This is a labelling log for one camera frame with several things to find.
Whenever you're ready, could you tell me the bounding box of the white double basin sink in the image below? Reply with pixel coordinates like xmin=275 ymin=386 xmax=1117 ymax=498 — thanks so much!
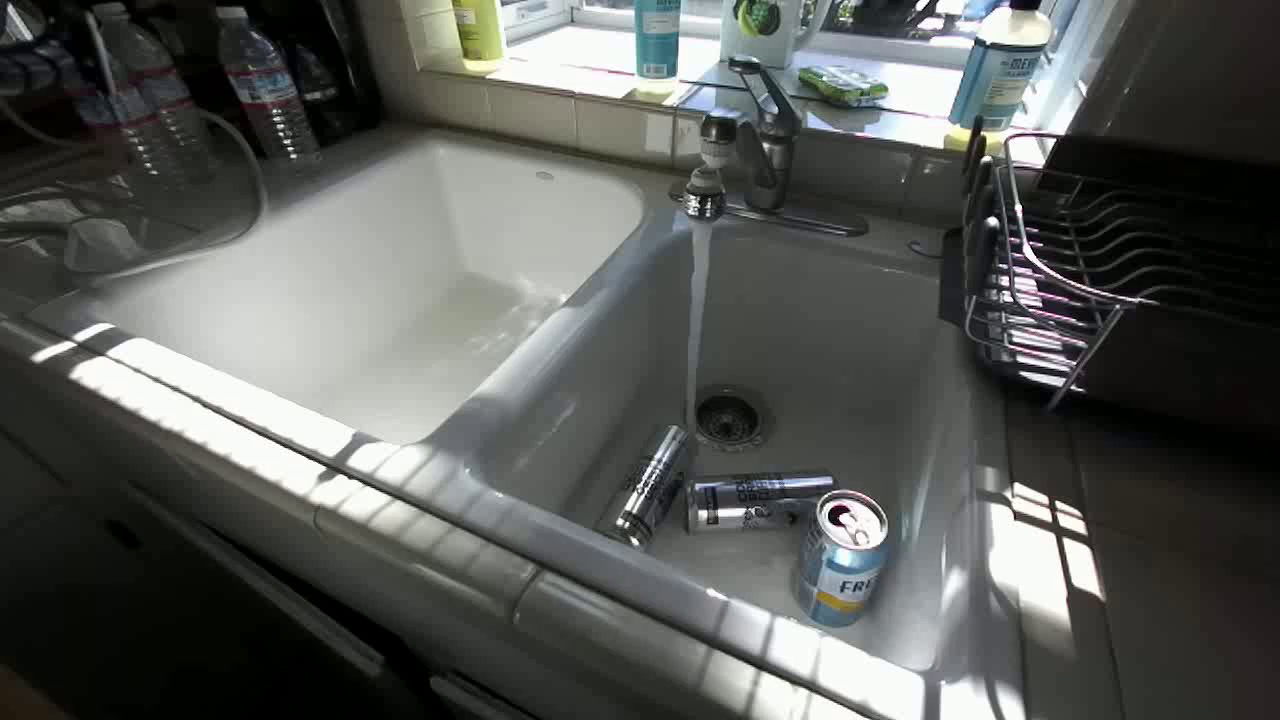
xmin=41 ymin=138 xmax=1016 ymax=680

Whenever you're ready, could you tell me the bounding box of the white cup green print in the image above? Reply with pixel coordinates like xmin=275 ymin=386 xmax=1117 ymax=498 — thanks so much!
xmin=719 ymin=0 xmax=833 ymax=73

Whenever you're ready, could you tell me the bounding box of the green sponge on sill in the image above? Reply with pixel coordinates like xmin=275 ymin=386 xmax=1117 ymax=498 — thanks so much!
xmin=798 ymin=66 xmax=888 ymax=108

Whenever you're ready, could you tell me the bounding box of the clear water bottle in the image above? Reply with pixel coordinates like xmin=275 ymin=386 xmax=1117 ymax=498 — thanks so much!
xmin=93 ymin=0 xmax=216 ymax=181
xmin=47 ymin=7 xmax=174 ymax=183
xmin=216 ymin=6 xmax=318 ymax=163

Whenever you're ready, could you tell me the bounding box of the white soap bottle blue label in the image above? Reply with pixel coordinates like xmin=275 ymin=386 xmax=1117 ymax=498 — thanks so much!
xmin=949 ymin=0 xmax=1052 ymax=130

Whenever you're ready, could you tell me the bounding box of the blue upright soda can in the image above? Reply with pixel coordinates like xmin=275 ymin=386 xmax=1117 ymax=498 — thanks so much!
xmin=794 ymin=487 xmax=888 ymax=627

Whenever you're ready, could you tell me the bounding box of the clear water bottle middle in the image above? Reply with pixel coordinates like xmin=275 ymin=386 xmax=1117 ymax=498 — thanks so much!
xmin=93 ymin=0 xmax=216 ymax=181

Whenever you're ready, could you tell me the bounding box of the silver can lying left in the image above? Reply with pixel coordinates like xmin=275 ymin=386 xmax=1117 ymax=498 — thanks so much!
xmin=612 ymin=425 xmax=688 ymax=547

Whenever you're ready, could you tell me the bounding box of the clear plastic container left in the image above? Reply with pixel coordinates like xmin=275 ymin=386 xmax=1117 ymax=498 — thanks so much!
xmin=0 ymin=116 xmax=267 ymax=315

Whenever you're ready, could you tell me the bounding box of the chrome kitchen faucet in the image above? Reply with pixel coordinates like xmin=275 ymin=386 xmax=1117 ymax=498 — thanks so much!
xmin=667 ymin=53 xmax=872 ymax=242

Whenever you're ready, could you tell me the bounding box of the clear water bottle right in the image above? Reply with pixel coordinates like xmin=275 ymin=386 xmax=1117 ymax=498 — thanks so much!
xmin=216 ymin=6 xmax=318 ymax=163

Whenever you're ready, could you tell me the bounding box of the yellow-green bottle on windowsill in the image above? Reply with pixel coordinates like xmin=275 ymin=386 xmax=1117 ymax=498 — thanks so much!
xmin=452 ymin=0 xmax=502 ymax=60

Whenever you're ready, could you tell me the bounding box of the teal bottle on windowsill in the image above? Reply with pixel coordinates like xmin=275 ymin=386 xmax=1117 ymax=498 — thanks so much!
xmin=630 ymin=0 xmax=679 ymax=80

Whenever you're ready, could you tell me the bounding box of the clear water bottle left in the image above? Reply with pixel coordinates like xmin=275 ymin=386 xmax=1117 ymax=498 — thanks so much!
xmin=47 ymin=7 xmax=174 ymax=183

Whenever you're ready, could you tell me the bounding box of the sink drain strainer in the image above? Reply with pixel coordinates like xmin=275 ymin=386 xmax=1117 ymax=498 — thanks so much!
xmin=696 ymin=390 xmax=762 ymax=450

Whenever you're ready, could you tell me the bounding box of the metal wire dish rack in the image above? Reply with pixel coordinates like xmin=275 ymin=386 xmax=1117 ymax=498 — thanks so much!
xmin=942 ymin=126 xmax=1280 ymax=438

